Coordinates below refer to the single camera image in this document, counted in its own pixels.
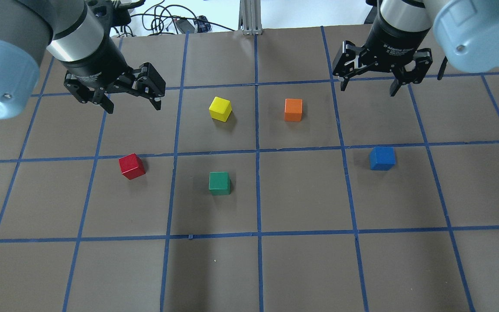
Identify yellow block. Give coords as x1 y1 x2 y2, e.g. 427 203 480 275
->
208 97 232 122

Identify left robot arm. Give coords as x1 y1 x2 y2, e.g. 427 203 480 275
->
0 0 166 119

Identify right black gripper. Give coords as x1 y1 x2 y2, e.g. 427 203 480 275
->
333 19 432 97

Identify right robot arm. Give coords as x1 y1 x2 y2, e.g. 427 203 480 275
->
331 0 499 97

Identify black cable bundle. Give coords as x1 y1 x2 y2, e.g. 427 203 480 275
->
111 0 237 37

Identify aluminium frame post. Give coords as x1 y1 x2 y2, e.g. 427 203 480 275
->
238 0 263 36

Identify orange block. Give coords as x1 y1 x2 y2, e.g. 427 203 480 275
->
284 98 303 122

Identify blue block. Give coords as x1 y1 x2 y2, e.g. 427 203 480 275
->
369 147 397 171

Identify red block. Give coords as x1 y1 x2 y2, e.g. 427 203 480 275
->
118 153 146 180

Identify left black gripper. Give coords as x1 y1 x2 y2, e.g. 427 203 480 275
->
62 37 166 114

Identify green block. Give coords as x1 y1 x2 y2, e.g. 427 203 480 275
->
208 172 231 196

